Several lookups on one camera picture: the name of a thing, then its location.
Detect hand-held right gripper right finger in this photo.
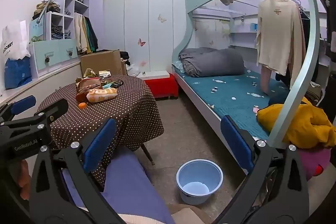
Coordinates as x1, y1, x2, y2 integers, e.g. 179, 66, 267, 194
219, 115, 310, 224

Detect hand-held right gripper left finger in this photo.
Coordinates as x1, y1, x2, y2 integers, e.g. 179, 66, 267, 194
29, 118, 126, 224

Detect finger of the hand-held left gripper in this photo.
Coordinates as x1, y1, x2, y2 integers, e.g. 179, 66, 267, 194
0, 95, 37, 122
0, 98, 69, 135

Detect red snack packet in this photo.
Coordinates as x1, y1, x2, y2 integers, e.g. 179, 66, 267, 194
76, 91, 91, 102

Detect yellow orange wipes packet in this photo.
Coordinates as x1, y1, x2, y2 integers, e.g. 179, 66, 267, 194
86, 88, 118, 103

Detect blue plastic bucket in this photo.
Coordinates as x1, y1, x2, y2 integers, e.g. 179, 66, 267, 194
176, 159, 223, 206

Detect person's left hand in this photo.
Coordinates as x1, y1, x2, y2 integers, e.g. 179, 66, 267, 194
18, 160, 31, 201

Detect white curved cabinet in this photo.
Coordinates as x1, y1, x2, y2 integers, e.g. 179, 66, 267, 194
0, 60, 82, 106

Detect blue bag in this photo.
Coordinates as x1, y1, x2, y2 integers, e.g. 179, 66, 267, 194
5, 57, 32, 89

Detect brown polka dot tablecloth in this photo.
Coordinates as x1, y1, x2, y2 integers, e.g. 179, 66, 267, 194
37, 74, 164, 190

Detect brown patterned pouch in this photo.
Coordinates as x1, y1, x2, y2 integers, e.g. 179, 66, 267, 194
76, 77, 103, 90

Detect person's purple trousers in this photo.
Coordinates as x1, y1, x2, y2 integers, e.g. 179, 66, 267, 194
63, 145, 175, 224

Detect bed with teal cover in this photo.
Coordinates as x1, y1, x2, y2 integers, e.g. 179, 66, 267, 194
175, 61, 297, 140

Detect wooden table leg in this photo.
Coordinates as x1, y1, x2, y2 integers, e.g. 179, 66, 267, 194
140, 144, 154, 165

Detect navy garment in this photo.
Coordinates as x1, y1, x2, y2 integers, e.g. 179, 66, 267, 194
268, 94, 292, 109

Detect yellow garment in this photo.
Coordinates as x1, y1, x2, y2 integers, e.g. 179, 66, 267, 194
257, 98, 336, 149

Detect cardboard box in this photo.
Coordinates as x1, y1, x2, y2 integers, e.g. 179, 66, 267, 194
80, 49, 126, 77

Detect white paper bag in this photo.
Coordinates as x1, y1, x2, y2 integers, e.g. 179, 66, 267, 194
2, 20, 30, 60

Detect pink garment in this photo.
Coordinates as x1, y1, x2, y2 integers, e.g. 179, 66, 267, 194
261, 65, 271, 94

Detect light green box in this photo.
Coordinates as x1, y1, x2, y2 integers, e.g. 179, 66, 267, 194
29, 19, 46, 42

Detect cream jacket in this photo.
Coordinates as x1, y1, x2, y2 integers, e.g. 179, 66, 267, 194
73, 13, 87, 52

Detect green garment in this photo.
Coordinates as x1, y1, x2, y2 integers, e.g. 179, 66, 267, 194
85, 17, 99, 52

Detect magenta cloth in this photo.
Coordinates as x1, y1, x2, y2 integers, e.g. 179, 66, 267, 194
298, 147, 332, 181

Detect grey duvet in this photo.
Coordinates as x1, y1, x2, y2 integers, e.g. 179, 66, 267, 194
178, 47, 246, 78

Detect white plastic bag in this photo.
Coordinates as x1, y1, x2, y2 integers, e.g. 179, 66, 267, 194
129, 63, 143, 76

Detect black clothing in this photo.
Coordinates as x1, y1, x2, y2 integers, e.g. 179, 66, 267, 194
119, 51, 131, 65

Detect red covered bench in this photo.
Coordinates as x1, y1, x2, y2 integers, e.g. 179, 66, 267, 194
143, 70, 179, 98

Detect olive garment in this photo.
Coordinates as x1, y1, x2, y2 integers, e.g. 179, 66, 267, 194
306, 82, 323, 104

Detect olive folded clothes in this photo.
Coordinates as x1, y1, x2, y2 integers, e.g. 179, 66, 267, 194
33, 1, 60, 18

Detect white cube shelf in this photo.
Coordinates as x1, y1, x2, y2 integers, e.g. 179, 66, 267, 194
43, 0, 91, 41

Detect dark hanging clothes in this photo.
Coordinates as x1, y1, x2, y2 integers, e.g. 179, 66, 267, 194
276, 9, 319, 90

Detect person in beige shirt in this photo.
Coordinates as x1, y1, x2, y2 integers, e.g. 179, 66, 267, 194
256, 0, 306, 76

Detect white wardrobe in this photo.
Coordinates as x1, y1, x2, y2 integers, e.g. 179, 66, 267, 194
103, 0, 189, 77

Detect light green bunk bed frame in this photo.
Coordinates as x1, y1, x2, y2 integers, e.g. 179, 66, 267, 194
172, 0, 336, 151

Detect white wall shelves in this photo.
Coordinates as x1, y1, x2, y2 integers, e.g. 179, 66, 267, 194
230, 30, 259, 50

